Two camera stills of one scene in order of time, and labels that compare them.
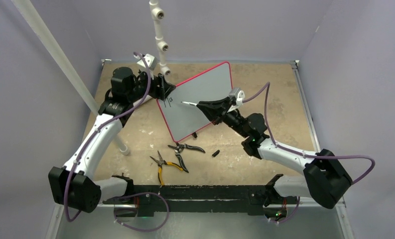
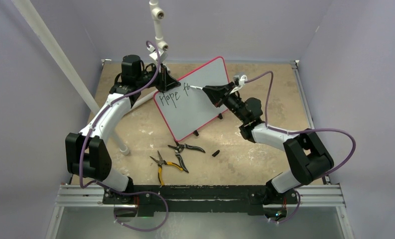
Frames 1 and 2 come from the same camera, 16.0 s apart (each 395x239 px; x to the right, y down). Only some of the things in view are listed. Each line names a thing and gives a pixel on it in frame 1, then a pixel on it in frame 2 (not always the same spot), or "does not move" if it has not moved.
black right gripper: [216, 110] to [216, 92]
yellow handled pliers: [161, 162] does not move
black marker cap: [216, 153] does not move
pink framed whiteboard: [181, 119] does not move
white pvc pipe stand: [158, 14] does not move
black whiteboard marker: [192, 103] to [196, 87]
